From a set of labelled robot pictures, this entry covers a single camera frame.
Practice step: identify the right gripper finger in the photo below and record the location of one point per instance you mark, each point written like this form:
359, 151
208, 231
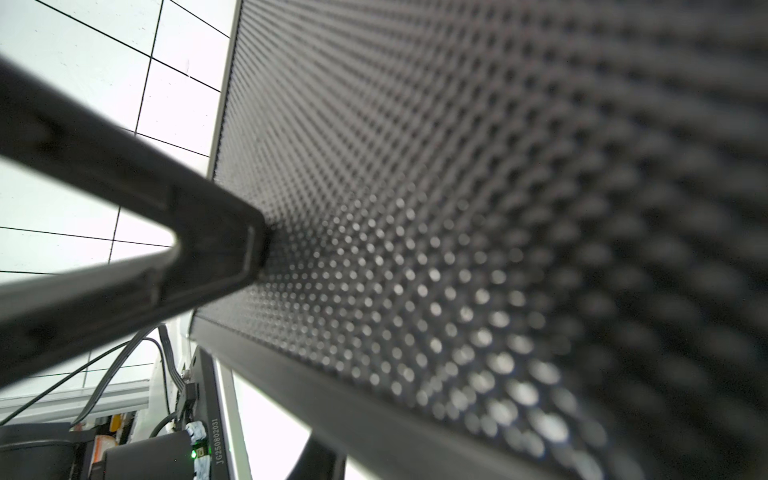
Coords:
318, 461

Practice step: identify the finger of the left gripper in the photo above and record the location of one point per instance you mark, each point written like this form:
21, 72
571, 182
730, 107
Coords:
219, 238

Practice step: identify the black poker case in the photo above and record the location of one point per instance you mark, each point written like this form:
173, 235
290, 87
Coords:
508, 239

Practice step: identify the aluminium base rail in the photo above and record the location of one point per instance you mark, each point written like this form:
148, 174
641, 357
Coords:
70, 396

